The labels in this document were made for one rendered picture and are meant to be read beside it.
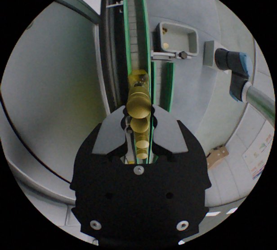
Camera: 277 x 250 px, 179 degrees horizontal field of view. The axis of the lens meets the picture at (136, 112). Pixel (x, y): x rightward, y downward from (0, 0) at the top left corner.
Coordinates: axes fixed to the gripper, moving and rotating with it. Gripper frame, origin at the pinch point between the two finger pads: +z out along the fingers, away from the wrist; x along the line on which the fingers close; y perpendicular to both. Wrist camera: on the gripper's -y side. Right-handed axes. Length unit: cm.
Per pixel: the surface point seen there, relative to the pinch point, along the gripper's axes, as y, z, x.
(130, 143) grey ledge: 47, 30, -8
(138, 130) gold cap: 5.2, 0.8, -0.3
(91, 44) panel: -13.3, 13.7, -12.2
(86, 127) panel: 6.0, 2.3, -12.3
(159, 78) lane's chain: 2.0, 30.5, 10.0
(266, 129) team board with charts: 72, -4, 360
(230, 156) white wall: 261, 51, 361
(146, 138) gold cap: 10.2, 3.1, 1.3
